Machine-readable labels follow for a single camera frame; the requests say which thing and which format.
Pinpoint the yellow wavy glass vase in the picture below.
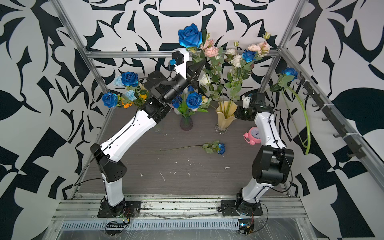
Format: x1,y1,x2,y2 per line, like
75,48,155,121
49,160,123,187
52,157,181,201
215,101,238,134

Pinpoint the pink alarm clock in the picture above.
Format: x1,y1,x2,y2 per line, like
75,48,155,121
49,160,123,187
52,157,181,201
243,127,262,146

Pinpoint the blue rose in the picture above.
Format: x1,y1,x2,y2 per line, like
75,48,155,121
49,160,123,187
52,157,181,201
269,68,298,93
227,49,258,103
186,92,203,110
178,24,207,63

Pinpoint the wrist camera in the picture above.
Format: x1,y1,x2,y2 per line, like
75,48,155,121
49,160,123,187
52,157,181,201
242,96,252,109
170,48,190,79

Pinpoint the pink and white flower bouquet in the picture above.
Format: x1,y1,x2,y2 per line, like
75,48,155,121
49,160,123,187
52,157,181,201
200,32,272,102

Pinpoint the green curved hose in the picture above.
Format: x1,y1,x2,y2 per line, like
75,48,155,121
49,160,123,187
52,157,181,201
280,84,312,156

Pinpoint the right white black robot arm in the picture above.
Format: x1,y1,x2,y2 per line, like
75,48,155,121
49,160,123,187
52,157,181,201
235,93,294,208

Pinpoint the mixed sunflower bouquet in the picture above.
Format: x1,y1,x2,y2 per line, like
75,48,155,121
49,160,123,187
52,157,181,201
102,72,150,109

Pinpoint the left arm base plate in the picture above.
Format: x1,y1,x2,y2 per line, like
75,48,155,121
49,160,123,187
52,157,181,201
97,200,142,219

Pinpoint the blue rose low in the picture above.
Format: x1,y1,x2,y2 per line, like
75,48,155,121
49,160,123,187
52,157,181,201
168,140,226,155

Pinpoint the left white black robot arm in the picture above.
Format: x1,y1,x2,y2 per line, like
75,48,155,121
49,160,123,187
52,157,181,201
91,60,206,213

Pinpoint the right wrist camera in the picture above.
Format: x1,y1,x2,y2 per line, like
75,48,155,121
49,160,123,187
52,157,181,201
242,96,252,109

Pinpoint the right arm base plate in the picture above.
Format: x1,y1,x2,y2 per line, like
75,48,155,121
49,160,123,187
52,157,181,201
218,200,263,217

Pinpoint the purple glass vase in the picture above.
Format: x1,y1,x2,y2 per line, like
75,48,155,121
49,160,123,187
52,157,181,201
180,117,194,132

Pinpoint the tulip bouquet blue white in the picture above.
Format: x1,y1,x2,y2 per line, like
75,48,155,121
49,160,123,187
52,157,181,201
172,86,212,117

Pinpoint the black hook rail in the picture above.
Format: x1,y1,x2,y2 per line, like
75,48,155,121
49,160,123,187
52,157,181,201
297,71,367,160

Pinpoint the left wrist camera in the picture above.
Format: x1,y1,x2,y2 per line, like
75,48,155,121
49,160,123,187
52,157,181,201
170,48,190,79

